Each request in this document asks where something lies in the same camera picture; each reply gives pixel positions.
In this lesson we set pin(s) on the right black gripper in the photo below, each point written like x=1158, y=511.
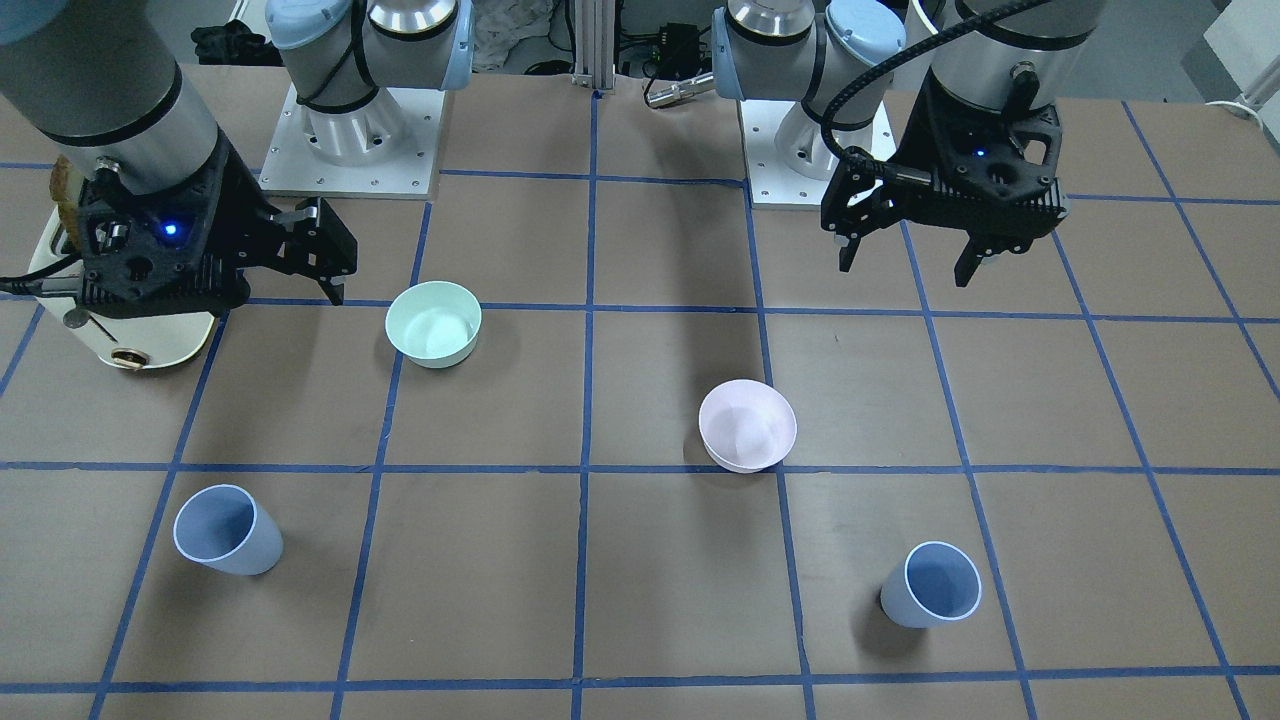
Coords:
x=243, y=197

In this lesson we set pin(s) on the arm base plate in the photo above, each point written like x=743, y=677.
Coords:
x=387, y=150
x=789, y=167

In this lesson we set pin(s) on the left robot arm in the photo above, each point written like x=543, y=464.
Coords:
x=856, y=74

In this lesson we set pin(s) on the mint green bowl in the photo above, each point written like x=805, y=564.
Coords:
x=434, y=324

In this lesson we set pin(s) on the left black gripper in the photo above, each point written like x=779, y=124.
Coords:
x=916, y=137

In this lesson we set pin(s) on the pink bowl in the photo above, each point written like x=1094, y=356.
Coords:
x=746, y=426

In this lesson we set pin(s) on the blue cup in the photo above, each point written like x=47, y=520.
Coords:
x=936, y=584
x=226, y=529

